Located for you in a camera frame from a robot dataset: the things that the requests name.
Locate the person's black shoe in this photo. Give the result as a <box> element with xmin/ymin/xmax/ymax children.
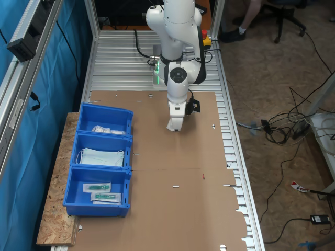
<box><xmin>218</xmin><ymin>27</ymin><xmax>247</xmax><ymax>44</ymax></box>
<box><xmin>232</xmin><ymin>16</ymin><xmax>255</xmax><ymax>28</ymax></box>

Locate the tangle of floor cables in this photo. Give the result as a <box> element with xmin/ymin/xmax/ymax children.
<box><xmin>261</xmin><ymin>111</ymin><xmax>316</xmax><ymax>145</ymax></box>

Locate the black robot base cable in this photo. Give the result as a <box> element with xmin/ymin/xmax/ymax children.
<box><xmin>133</xmin><ymin>28</ymin><xmax>161</xmax><ymax>66</ymax></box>

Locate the yellow emergency stop button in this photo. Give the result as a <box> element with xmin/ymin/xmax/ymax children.
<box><xmin>200</xmin><ymin>29</ymin><xmax>213</xmax><ymax>50</ymax></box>

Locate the printed white flat packet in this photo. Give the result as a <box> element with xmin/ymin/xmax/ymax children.
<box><xmin>91</xmin><ymin>124</ymin><xmax>111</xmax><ymax>134</ymax></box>

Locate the person's leg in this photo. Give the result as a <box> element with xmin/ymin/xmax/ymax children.
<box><xmin>238</xmin><ymin>0</ymin><xmax>263</xmax><ymax>35</ymax></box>

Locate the blue bin holding printed packets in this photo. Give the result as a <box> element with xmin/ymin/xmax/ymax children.
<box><xmin>77</xmin><ymin>102</ymin><xmax>134</xmax><ymax>137</ymax></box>

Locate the clear packet with green item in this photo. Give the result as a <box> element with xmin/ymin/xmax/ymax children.
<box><xmin>83</xmin><ymin>182</ymin><xmax>112</xmax><ymax>194</ymax></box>
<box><xmin>90</xmin><ymin>192</ymin><xmax>122</xmax><ymax>205</ymax></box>

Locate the red and white tag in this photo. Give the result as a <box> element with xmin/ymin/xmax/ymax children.
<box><xmin>291</xmin><ymin>180</ymin><xmax>310</xmax><ymax>195</ymax></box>

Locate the white shelf board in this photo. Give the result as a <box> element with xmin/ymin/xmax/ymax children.
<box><xmin>309</xmin><ymin>112</ymin><xmax>335</xmax><ymax>185</ymax></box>

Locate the aluminium frame post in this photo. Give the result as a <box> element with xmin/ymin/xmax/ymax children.
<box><xmin>210</xmin><ymin>0</ymin><xmax>224</xmax><ymax>40</ymax></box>
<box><xmin>83</xmin><ymin>0</ymin><xmax>102</xmax><ymax>49</ymax></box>

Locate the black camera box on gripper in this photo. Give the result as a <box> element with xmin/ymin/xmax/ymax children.
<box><xmin>184</xmin><ymin>97</ymin><xmax>201</xmax><ymax>115</ymax></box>

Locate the black power adapter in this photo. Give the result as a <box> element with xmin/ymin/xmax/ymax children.
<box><xmin>309</xmin><ymin>214</ymin><xmax>330</xmax><ymax>226</ymax></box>

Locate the black power socket strip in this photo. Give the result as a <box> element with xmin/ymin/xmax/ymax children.
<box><xmin>6</xmin><ymin>0</ymin><xmax>57</xmax><ymax>63</ymax></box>

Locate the black hanging plug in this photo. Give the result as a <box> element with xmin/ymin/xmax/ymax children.
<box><xmin>29</xmin><ymin>90</ymin><xmax>41</xmax><ymax>112</ymax></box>

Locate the OSB wood board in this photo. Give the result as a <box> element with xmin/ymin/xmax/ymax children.
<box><xmin>36</xmin><ymin>112</ymin><xmax>81</xmax><ymax>247</ymax></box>

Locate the blue bin holding masks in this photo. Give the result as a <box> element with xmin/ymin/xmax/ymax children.
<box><xmin>70</xmin><ymin>131</ymin><xmax>133</xmax><ymax>169</ymax></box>

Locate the long black floor cable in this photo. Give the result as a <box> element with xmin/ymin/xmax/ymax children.
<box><xmin>258</xmin><ymin>141</ymin><xmax>312</xmax><ymax>244</ymax></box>

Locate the grey tape piece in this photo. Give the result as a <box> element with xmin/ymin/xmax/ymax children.
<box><xmin>249</xmin><ymin>120</ymin><xmax>259</xmax><ymax>137</ymax></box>

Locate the blue tape piece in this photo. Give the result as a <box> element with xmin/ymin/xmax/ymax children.
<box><xmin>298</xmin><ymin>240</ymin><xmax>319</xmax><ymax>249</ymax></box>

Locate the thin black cable on curtain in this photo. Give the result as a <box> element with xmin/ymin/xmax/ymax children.
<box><xmin>55</xmin><ymin>18</ymin><xmax>82</xmax><ymax>91</ymax></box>

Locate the brown cardboard sheet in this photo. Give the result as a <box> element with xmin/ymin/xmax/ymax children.
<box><xmin>68</xmin><ymin>90</ymin><xmax>248</xmax><ymax>251</ymax></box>

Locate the aluminium beam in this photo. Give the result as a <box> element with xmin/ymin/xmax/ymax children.
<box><xmin>0</xmin><ymin>0</ymin><xmax>64</xmax><ymax>181</ymax></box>

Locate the blue bin holding green-item packets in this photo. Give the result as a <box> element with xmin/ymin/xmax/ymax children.
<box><xmin>62</xmin><ymin>165</ymin><xmax>132</xmax><ymax>218</ymax></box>

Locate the black flat device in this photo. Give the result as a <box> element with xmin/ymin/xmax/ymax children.
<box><xmin>194</xmin><ymin>2</ymin><xmax>208</xmax><ymax>16</ymax></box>

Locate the stack of white face masks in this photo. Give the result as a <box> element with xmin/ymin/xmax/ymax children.
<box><xmin>76</xmin><ymin>147</ymin><xmax>125</xmax><ymax>168</ymax></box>

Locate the black office chair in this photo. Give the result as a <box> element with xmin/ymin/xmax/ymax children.
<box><xmin>251</xmin><ymin>0</ymin><xmax>308</xmax><ymax>44</ymax></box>

